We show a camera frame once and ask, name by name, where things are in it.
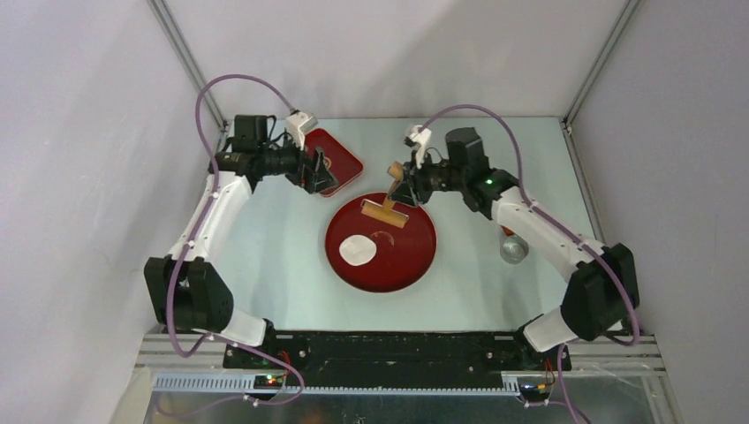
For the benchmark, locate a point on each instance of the small metal cup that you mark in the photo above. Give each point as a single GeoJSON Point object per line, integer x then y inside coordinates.
{"type": "Point", "coordinates": [513, 249]}

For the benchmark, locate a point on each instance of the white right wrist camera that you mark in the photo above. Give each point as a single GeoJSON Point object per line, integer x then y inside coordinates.
{"type": "Point", "coordinates": [418, 139]}

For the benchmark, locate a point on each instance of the white dough ball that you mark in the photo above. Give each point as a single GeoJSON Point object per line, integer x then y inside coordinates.
{"type": "Point", "coordinates": [357, 250]}

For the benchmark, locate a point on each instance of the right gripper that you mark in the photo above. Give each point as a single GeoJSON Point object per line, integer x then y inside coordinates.
{"type": "Point", "coordinates": [403, 192]}

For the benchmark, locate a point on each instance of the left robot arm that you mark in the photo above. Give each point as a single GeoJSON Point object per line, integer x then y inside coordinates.
{"type": "Point", "coordinates": [185, 288]}

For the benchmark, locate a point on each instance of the round red plate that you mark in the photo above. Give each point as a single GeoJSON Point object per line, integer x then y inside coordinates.
{"type": "Point", "coordinates": [403, 255]}

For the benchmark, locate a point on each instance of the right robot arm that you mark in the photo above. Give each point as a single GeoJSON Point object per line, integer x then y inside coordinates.
{"type": "Point", "coordinates": [601, 280]}

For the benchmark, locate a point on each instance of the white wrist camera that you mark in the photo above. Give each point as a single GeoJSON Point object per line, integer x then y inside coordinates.
{"type": "Point", "coordinates": [418, 139]}
{"type": "Point", "coordinates": [299, 124]}

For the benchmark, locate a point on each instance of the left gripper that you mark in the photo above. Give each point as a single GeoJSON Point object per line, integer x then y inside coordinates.
{"type": "Point", "coordinates": [313, 174]}

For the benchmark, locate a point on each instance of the rectangular red tray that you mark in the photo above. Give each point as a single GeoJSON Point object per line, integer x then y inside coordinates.
{"type": "Point", "coordinates": [344, 165]}

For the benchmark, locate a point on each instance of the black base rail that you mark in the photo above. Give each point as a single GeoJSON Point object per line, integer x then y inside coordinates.
{"type": "Point", "coordinates": [409, 360]}

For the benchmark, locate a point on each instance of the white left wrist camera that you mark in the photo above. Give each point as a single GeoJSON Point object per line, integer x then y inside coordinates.
{"type": "Point", "coordinates": [299, 124]}

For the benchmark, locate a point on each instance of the wooden dough roller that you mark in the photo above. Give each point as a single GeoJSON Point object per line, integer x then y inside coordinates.
{"type": "Point", "coordinates": [384, 211]}

